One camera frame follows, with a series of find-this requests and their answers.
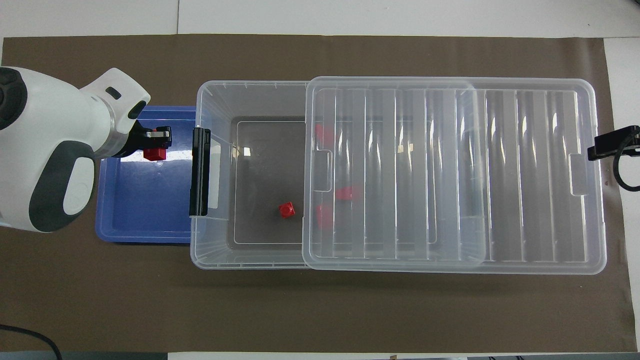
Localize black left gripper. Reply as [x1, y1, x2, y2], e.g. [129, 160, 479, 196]
[112, 122, 173, 159]

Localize black cable on table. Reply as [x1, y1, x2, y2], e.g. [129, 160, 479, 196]
[0, 324, 64, 360]

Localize brown table mat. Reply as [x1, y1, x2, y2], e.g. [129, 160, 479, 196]
[0, 34, 623, 354]

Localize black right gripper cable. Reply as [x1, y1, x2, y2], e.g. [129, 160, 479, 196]
[614, 134, 640, 193]

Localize clear ribbed plastic lid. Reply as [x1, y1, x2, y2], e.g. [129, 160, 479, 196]
[302, 76, 608, 275]

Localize blue plastic tray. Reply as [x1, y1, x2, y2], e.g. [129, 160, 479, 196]
[95, 105, 197, 244]

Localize clear plastic storage box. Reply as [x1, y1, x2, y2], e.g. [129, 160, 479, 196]
[190, 80, 488, 271]

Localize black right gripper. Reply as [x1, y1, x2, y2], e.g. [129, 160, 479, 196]
[587, 125, 640, 162]

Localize black box latch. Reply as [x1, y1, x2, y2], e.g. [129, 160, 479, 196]
[189, 126, 213, 218]

